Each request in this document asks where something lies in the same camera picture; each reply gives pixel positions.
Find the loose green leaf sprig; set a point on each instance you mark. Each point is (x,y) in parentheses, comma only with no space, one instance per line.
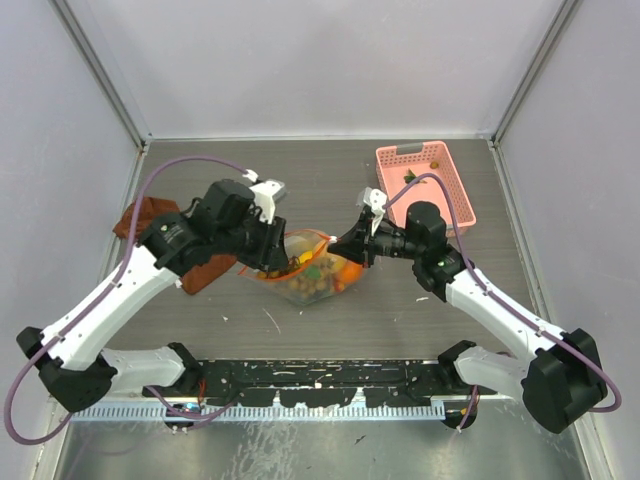
(411,177)

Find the brown longan bunch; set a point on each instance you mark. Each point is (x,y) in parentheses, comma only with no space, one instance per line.
(315,278)

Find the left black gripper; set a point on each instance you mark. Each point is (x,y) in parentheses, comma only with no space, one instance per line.
(271,253)

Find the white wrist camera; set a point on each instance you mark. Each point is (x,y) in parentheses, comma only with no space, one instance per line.
(267,193)
(372,202)

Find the slotted cable duct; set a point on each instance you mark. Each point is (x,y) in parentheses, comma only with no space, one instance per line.
(358,411)

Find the orange persimmon toy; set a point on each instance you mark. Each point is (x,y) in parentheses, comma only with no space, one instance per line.
(349,273)

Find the pink plastic basket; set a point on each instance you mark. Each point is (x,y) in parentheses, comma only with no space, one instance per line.
(393,161)

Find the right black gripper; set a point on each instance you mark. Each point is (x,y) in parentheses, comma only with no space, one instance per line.
(358,244)

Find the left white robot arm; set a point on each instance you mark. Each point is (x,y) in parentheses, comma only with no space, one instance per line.
(71,355)

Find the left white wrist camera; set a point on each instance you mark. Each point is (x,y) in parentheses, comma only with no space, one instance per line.
(267,193)

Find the clear orange-zip bag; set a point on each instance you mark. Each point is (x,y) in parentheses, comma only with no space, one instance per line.
(296,242)

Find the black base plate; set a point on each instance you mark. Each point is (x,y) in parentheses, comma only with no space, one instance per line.
(314,384)

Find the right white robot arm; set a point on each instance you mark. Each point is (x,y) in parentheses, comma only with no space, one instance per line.
(510,320)

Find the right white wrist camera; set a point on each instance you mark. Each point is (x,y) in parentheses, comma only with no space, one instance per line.
(372,202)

